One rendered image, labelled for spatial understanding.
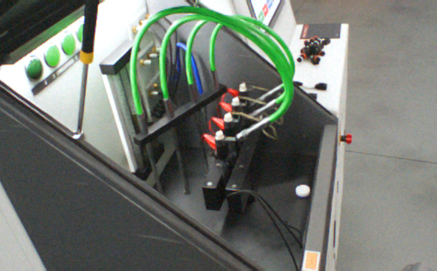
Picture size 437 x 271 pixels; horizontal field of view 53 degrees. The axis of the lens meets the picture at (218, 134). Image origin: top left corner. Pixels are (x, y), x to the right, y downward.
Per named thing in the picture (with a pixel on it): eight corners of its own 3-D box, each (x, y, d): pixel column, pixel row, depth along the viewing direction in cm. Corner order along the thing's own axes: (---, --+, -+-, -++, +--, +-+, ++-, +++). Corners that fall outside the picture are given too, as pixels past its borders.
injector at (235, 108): (254, 168, 129) (247, 106, 117) (237, 166, 130) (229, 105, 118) (256, 162, 131) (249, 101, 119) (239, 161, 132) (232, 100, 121)
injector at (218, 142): (241, 206, 116) (232, 141, 104) (223, 204, 118) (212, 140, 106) (243, 199, 118) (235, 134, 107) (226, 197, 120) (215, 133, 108)
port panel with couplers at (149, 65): (158, 112, 130) (134, 10, 113) (148, 112, 131) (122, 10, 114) (174, 91, 141) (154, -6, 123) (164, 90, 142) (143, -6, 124)
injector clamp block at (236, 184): (246, 232, 116) (239, 189, 108) (209, 229, 119) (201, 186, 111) (269, 155, 143) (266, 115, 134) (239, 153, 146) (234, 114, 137)
